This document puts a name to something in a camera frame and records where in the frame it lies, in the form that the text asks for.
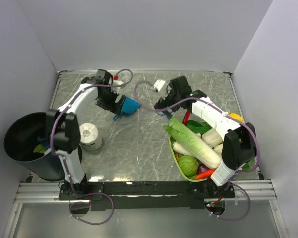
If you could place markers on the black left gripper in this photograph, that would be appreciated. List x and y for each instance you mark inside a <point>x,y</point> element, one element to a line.
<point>109,106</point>

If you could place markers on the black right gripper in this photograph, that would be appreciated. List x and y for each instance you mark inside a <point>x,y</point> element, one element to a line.
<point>164,100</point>

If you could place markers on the blue plastic dustpan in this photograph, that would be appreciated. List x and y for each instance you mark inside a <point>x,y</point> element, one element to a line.
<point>129,107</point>

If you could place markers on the blue hand brush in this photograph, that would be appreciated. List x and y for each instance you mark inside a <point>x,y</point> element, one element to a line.
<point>167,112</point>

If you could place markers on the green paper scrap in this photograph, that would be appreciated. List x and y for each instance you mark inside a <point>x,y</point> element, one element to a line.
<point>39,149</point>

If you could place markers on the dark blue paper scrap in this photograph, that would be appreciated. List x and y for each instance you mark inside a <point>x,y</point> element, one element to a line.
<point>45,143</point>

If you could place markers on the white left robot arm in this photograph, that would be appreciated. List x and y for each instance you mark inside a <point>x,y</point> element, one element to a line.
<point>62,124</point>

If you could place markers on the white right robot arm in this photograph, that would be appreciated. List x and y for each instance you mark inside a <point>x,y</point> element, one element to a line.
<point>212,144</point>

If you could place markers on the red chili pepper toy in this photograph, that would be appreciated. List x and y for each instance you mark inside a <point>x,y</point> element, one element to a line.
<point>186,117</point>

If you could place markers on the green leafy vegetable toy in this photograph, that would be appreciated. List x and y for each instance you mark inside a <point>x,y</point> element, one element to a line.
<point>198,127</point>

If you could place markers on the white paper towel roll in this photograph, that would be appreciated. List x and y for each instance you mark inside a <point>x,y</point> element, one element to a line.
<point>90,137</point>

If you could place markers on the white radish toy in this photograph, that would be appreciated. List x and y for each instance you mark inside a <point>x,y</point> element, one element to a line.
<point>177,147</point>

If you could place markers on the napa cabbage toy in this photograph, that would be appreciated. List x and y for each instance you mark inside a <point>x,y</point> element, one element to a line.
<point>192,143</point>

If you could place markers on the yellow cabbage toy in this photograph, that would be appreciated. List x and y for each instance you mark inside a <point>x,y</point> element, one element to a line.
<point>237,117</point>

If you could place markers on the round green cabbage toy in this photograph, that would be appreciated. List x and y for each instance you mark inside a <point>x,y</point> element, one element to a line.
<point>188,165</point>

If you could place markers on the purple onion toy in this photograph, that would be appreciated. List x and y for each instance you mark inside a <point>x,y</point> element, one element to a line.
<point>202,168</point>

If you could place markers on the orange carrot toy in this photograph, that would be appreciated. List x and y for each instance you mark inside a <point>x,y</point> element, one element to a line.
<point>204,175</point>

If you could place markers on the green vegetable basket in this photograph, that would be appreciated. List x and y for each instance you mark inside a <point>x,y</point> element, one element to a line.
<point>199,160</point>

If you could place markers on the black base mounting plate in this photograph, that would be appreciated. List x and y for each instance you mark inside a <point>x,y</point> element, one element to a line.
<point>101,196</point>

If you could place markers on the dark round trash bin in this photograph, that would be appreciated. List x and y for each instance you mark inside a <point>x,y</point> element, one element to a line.
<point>20,141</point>

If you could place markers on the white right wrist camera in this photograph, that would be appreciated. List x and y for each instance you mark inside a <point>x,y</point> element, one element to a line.
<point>160,86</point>

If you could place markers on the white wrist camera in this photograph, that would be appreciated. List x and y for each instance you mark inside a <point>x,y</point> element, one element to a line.
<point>117,85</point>
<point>160,86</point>

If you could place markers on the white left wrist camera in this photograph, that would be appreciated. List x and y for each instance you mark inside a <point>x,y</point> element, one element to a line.
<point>117,85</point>

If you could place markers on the aluminium front rail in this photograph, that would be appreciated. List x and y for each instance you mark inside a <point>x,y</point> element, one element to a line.
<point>239,190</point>

